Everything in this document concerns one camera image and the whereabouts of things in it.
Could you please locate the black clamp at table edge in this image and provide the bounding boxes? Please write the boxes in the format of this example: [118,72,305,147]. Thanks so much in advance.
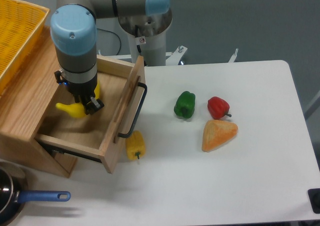
[307,188,320,214]

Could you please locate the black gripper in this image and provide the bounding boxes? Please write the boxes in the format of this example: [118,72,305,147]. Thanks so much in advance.
[62,76,105,115]

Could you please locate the yellow toy banana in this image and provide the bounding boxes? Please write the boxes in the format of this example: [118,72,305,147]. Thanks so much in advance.
[55,80,100,118]

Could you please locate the orange triangular toy sandwich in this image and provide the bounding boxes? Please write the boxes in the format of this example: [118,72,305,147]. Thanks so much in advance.
[201,120,238,152]

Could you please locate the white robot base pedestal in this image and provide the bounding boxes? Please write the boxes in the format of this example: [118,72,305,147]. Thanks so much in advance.
[118,10,188,66]

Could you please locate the black drawer handle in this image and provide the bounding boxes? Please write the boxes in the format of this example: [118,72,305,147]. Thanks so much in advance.
[117,82,148,139]

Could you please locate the red toy bell pepper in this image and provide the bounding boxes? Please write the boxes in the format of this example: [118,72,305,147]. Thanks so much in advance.
[207,96,232,120]

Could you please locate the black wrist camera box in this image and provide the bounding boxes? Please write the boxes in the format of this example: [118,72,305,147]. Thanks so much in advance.
[54,70,65,84]

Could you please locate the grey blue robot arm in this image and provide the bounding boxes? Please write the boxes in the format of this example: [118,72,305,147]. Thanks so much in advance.
[50,0,170,115]

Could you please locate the green toy bell pepper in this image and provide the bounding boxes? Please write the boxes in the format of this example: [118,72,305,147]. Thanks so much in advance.
[174,91,196,119]

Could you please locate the open wooden top drawer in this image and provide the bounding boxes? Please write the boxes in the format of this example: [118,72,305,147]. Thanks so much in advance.
[35,56,147,173]

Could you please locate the black pan blue handle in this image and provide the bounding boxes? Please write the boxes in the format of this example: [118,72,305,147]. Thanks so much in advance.
[0,162,71,226]

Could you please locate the black cable on floor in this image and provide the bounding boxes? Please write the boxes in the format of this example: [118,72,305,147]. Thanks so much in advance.
[96,27,122,56]

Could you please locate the yellow plastic basket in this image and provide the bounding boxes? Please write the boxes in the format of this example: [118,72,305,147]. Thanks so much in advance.
[0,0,50,92]

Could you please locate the wooden drawer cabinet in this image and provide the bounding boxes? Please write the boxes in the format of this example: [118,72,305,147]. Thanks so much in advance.
[0,26,77,178]

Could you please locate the yellow toy bell pepper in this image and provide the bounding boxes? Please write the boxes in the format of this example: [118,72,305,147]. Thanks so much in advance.
[125,131,146,160]

